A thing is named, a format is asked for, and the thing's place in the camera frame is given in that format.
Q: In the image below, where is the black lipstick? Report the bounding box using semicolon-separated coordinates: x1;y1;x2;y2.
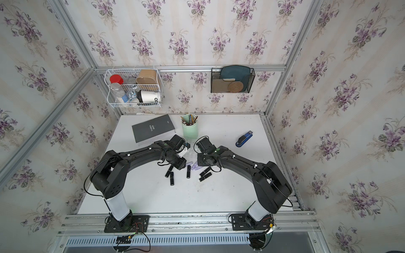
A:
199;172;212;182
165;165;174;178
186;165;192;179
200;167;212;177
169;172;175;186

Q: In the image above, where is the red lidded jar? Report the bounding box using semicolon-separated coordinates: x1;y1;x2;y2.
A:
109;74;124;85

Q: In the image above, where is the dark grey notebook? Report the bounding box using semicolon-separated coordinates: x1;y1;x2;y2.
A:
132;114;175;143

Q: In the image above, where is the blue black stapler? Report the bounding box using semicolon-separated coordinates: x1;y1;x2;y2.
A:
235;131;253;148

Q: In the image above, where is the white cylindrical cup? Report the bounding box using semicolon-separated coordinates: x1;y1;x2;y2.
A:
137;90;161;103

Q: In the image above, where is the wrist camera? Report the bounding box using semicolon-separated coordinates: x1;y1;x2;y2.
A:
169;135;190;153
196;137;217;154

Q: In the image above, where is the clear plastic bottle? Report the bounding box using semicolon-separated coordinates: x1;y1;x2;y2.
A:
110;83;129;103

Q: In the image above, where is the black mesh wall organizer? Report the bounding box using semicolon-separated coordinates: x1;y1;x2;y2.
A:
211;67;256;93

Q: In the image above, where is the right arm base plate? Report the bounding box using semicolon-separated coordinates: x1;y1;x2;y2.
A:
228;213;274;231

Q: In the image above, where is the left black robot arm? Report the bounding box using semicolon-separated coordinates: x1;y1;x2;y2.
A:
89;139;190;222

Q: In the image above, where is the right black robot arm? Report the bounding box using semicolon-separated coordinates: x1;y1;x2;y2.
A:
197;144;292;222

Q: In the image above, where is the teal plate in organizer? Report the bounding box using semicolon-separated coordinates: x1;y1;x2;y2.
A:
220;65;251;92

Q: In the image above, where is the clear acrylic lipstick organizer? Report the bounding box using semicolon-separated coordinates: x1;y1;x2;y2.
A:
180;147;197;163

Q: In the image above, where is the green pen cup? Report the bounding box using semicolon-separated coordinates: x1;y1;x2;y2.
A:
180;114;198;139

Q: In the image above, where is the round woven coaster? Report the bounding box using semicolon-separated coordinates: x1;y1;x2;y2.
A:
227;81;244;93

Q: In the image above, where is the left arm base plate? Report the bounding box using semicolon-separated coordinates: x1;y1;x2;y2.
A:
104;215;150;234

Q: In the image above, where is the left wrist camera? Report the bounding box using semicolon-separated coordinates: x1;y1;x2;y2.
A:
169;135;190;153

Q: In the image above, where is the white wire wall basket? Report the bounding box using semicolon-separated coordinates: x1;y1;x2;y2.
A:
104;68;163;108

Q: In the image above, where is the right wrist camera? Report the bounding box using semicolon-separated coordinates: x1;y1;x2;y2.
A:
196;137;217;154

